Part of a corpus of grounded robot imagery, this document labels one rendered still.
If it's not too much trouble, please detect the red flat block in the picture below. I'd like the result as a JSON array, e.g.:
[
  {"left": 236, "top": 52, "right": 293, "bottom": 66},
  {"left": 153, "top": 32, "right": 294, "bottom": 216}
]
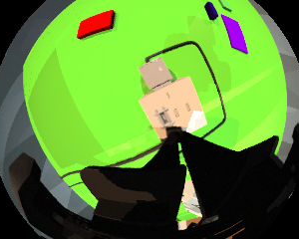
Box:
[{"left": 77, "top": 9, "right": 117, "bottom": 39}]

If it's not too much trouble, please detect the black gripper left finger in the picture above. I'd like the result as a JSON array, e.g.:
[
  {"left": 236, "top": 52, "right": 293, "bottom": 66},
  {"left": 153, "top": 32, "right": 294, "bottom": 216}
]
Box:
[{"left": 79, "top": 131, "right": 188, "bottom": 222}]

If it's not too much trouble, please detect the green flat block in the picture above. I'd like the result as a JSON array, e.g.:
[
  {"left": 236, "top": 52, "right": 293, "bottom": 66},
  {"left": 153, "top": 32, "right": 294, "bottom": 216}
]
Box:
[{"left": 218, "top": 0, "right": 232, "bottom": 12}]

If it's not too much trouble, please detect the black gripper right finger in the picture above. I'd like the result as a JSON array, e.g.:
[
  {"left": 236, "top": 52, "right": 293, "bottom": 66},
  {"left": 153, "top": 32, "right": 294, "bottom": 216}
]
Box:
[{"left": 180, "top": 131, "right": 280, "bottom": 222}]

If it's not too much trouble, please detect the purple flat bar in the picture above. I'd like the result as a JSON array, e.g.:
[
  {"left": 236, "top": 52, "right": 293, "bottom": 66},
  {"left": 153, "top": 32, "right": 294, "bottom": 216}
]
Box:
[{"left": 221, "top": 15, "right": 248, "bottom": 55}]

